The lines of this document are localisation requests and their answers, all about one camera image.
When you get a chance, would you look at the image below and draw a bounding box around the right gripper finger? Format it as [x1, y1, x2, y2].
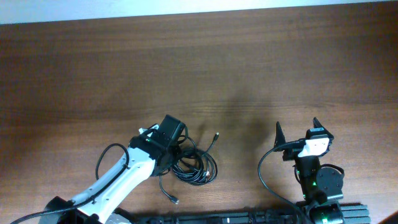
[274, 122, 286, 151]
[313, 117, 323, 128]

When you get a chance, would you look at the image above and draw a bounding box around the black usb cable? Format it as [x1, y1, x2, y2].
[157, 126, 220, 205]

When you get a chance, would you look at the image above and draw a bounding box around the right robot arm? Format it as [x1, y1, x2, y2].
[273, 118, 345, 223]

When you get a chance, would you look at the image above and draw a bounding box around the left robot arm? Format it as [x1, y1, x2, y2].
[39, 115, 187, 223]

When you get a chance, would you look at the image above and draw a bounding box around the right camera cable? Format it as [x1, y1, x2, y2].
[257, 140, 315, 224]

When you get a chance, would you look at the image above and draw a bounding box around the camera cable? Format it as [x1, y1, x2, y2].
[257, 140, 315, 224]
[9, 142, 131, 224]

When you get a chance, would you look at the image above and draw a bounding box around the left camera cable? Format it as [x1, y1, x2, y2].
[9, 142, 131, 224]

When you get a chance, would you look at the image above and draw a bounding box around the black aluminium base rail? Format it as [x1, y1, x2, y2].
[120, 204, 371, 224]

